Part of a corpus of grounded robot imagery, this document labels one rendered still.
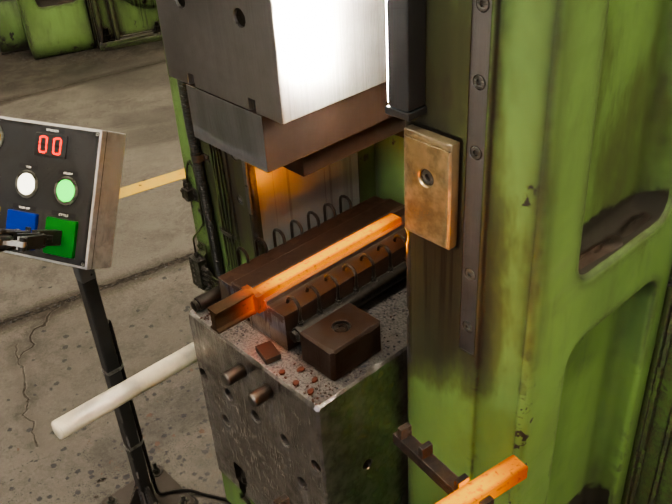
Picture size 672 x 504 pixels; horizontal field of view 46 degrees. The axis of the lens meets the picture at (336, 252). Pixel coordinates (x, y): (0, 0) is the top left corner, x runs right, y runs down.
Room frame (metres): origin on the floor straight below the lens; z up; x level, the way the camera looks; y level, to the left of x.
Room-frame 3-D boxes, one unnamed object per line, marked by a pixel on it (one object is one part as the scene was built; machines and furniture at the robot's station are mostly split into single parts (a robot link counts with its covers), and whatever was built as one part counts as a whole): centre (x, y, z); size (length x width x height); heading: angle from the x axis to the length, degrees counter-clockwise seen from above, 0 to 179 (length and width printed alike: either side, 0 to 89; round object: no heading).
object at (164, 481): (1.54, 0.59, 0.05); 0.22 x 0.22 x 0.09; 41
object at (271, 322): (1.30, 0.00, 0.96); 0.42 x 0.20 x 0.09; 131
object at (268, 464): (1.26, -0.04, 0.69); 0.56 x 0.38 x 0.45; 131
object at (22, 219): (1.42, 0.64, 1.01); 0.07 x 0.05 x 0.07; 66
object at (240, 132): (1.30, 0.00, 1.32); 0.42 x 0.20 x 0.10; 131
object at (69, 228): (1.38, 0.55, 1.01); 0.07 x 0.05 x 0.07; 66
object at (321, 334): (1.07, 0.00, 0.95); 0.12 x 0.08 x 0.06; 131
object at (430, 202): (1.01, -0.14, 1.27); 0.09 x 0.02 x 0.17; 41
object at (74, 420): (1.37, 0.45, 0.62); 0.44 x 0.05 x 0.05; 131
